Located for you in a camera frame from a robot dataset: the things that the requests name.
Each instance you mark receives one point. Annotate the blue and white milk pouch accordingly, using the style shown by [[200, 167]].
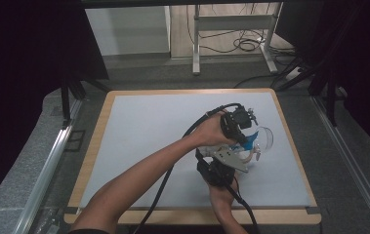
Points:
[[252, 140]]

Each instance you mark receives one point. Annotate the black bracket frame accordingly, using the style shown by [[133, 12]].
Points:
[[75, 140]]

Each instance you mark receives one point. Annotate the person's left hand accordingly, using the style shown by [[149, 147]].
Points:
[[213, 131]]

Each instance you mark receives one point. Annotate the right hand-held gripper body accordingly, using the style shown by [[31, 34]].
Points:
[[221, 169]]

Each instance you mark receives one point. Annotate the black metal stand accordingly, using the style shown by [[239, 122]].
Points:
[[330, 97], [65, 104]]

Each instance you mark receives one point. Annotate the white board panel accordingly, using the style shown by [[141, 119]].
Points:
[[127, 31]]

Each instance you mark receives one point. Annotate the white power strip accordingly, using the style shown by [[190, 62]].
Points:
[[293, 74]]

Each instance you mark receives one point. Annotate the wooden table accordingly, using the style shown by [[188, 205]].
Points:
[[90, 159]]

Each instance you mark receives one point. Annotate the black curtain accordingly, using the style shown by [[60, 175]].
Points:
[[361, 65], [26, 81]]

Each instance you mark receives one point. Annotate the person's right hand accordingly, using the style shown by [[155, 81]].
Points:
[[223, 196]]

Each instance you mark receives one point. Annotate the glass jar with hinged lid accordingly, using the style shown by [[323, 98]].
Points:
[[266, 138]]

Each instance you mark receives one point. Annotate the white metal desk frame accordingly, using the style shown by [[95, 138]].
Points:
[[234, 22]]

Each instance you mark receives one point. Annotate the aluminium rail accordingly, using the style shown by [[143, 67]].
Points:
[[47, 172], [351, 162]]

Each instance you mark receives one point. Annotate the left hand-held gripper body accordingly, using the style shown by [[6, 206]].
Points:
[[238, 120]]

